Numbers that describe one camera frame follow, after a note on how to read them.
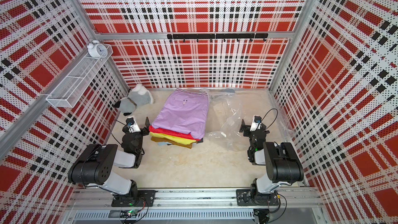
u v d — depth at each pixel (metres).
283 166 0.45
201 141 0.92
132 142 0.68
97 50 0.80
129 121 0.74
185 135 0.78
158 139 0.84
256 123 0.77
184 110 0.88
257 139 0.69
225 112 1.08
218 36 0.88
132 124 0.75
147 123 0.82
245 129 0.83
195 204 0.73
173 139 0.81
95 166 0.45
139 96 1.07
